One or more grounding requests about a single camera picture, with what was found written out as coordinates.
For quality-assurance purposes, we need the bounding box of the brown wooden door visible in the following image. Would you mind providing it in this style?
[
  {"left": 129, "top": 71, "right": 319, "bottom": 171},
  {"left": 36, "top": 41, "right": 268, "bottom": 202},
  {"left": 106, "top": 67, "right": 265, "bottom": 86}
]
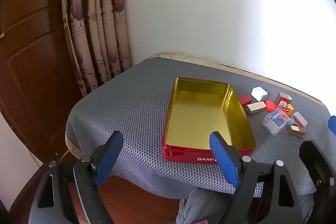
[{"left": 1, "top": 0, "right": 82, "bottom": 162}]

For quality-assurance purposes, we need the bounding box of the floss pick plastic box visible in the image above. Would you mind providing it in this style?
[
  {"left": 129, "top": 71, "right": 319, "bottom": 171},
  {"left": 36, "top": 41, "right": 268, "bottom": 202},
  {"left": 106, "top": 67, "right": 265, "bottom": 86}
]
[{"left": 262, "top": 108, "right": 289, "bottom": 136}]

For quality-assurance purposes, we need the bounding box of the blue patterned small tin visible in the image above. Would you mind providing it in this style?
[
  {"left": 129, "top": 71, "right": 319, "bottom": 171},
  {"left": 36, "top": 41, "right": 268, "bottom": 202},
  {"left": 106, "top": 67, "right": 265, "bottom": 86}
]
[{"left": 286, "top": 118, "right": 298, "bottom": 128}]

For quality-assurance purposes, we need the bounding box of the grey mesh table mat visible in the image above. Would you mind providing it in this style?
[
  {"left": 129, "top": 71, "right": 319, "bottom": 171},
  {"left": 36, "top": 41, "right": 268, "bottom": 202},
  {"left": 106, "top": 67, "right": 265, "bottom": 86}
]
[{"left": 66, "top": 57, "right": 335, "bottom": 198}]

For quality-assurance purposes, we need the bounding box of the gold brown small block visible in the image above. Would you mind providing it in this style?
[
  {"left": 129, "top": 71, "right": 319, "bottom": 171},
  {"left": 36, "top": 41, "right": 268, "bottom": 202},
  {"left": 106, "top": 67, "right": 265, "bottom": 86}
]
[{"left": 288, "top": 125, "right": 300, "bottom": 136}]

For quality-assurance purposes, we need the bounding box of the dark red small block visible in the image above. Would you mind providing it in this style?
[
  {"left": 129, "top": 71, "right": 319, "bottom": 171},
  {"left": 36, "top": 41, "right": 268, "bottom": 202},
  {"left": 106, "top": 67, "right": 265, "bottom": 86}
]
[{"left": 298, "top": 127, "right": 307, "bottom": 136}]

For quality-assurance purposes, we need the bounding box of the small white cube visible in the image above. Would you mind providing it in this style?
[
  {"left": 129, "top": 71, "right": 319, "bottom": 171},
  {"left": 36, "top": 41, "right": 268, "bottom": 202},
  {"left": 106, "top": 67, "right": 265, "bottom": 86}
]
[{"left": 291, "top": 111, "right": 308, "bottom": 128}]

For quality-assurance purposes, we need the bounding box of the grey trousers leg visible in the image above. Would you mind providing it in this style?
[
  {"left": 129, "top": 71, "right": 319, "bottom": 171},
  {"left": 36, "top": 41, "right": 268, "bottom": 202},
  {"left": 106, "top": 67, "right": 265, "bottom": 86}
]
[{"left": 175, "top": 188, "right": 232, "bottom": 223}]

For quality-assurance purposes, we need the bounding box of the white charger plug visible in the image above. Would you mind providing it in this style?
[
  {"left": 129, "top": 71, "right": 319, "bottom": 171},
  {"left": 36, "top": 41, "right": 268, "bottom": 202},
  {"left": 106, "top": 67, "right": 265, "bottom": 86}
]
[{"left": 251, "top": 86, "right": 268, "bottom": 102}]

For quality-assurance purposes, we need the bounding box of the beige patterned curtain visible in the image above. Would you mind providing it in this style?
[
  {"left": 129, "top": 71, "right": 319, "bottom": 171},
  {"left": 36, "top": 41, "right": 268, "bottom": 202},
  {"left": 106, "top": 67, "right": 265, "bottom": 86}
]
[{"left": 62, "top": 0, "right": 132, "bottom": 96}]

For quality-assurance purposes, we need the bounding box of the gold ribbed lighter case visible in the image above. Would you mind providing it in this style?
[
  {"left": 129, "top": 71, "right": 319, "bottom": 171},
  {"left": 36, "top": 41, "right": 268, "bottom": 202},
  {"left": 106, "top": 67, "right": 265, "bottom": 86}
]
[{"left": 245, "top": 101, "right": 266, "bottom": 115}]

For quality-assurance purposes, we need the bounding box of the orange red rounded object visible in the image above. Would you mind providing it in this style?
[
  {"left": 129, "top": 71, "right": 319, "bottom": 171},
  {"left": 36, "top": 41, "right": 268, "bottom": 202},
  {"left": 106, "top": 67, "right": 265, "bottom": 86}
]
[{"left": 265, "top": 100, "right": 277, "bottom": 112}]

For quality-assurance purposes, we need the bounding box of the Marubi red silver box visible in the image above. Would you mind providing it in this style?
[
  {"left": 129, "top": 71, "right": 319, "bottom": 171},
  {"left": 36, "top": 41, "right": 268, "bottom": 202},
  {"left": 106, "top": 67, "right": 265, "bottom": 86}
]
[{"left": 275, "top": 92, "right": 292, "bottom": 107}]

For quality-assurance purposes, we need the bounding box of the yellow wooden cube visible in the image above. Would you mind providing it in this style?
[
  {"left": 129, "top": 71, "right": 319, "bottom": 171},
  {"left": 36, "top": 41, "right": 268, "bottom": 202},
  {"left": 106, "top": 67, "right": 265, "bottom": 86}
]
[{"left": 284, "top": 103, "right": 294, "bottom": 116}]

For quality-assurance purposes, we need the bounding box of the red gold tin box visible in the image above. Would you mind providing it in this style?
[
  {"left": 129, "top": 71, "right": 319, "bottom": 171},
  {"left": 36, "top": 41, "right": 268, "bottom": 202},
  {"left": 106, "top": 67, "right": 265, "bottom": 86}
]
[{"left": 162, "top": 77, "right": 256, "bottom": 164}]

